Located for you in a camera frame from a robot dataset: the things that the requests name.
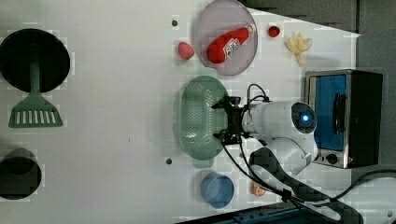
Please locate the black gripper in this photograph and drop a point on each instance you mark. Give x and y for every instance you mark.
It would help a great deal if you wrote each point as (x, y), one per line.
(234, 131)

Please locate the red strawberry toy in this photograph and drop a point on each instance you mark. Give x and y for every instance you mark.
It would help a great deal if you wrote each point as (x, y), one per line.
(273, 31)

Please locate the green slotted spatula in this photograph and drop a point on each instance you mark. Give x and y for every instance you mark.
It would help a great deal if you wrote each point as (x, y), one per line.
(34, 111)

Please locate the green plastic strainer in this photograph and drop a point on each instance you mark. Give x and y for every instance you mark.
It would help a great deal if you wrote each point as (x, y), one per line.
(198, 120)

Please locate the black round pot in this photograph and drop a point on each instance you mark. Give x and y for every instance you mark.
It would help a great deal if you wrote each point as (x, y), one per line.
(20, 174)

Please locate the blue bowl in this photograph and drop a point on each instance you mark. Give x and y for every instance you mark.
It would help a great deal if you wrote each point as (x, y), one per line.
(217, 190)

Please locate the peeled banana toy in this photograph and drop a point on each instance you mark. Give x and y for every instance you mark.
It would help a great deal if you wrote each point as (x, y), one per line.
(298, 45)

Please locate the black frying pan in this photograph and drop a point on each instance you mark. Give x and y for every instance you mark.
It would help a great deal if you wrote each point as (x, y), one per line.
(24, 47)

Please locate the red ketchup bottle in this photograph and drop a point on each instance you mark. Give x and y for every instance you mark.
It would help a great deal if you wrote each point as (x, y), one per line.
(223, 47)

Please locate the pink green strawberry toy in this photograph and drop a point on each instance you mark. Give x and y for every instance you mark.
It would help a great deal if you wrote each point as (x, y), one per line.
(185, 51)

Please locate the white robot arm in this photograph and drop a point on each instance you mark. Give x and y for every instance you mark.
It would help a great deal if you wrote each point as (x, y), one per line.
(285, 132)

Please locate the orange slice toy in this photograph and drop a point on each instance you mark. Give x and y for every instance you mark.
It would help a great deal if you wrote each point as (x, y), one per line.
(257, 190)

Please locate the grey round plate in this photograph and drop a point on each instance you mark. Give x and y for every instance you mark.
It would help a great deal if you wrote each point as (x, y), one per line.
(219, 18)

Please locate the black toaster oven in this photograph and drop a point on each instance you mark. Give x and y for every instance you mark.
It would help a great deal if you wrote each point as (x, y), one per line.
(348, 107)

